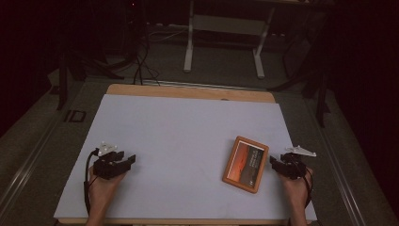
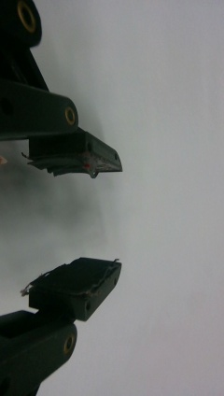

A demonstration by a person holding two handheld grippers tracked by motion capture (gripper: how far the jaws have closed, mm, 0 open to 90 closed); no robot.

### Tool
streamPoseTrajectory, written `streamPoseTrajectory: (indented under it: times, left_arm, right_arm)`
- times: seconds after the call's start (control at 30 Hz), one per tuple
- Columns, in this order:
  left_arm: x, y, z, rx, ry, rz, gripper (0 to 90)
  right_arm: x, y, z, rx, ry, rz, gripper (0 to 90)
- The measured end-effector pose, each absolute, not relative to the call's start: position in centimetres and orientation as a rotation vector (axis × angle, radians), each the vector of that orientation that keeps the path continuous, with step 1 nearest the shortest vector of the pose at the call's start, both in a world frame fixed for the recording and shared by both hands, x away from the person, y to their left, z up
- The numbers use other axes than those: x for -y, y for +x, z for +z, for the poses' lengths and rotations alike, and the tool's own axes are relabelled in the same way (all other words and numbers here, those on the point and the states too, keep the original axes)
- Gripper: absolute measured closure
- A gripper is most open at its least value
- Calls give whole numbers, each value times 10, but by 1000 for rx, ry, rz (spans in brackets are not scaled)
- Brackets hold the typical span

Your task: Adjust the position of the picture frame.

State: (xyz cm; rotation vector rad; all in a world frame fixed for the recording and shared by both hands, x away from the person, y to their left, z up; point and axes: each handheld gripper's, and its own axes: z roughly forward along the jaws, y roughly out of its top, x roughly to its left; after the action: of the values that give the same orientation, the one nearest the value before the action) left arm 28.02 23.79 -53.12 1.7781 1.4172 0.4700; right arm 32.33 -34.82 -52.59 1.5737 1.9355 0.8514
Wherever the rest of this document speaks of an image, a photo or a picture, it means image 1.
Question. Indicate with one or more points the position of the wooden picture frame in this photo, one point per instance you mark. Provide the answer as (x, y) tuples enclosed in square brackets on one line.
[(246, 164)]

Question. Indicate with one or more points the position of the black metal stand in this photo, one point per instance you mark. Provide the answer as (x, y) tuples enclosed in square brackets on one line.
[(64, 78), (321, 94)]

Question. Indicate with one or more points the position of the person's right hand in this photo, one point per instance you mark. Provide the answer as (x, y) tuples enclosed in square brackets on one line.
[(295, 191)]

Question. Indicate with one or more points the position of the metal floor strip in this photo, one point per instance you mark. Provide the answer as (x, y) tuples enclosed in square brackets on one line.
[(200, 85)]

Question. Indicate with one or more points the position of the person's left hand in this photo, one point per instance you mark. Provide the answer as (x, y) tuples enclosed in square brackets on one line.
[(103, 188)]

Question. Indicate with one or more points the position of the metal floor rail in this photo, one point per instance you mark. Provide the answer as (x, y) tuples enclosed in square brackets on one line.
[(28, 160), (342, 175)]

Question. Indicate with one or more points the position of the black floor bracket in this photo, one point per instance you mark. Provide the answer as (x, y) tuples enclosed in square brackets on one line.
[(75, 116)]

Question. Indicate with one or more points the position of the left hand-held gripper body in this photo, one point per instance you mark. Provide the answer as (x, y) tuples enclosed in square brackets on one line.
[(106, 168)]

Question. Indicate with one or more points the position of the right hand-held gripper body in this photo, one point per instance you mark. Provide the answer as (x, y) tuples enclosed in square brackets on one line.
[(293, 166)]

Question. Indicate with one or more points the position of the white table mat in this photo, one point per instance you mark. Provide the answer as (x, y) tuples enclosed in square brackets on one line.
[(175, 135)]

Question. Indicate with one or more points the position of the white metal desk frame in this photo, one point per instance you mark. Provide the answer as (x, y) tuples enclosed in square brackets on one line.
[(229, 25)]

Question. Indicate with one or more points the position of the wooden table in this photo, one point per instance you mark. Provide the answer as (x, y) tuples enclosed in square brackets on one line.
[(188, 93)]

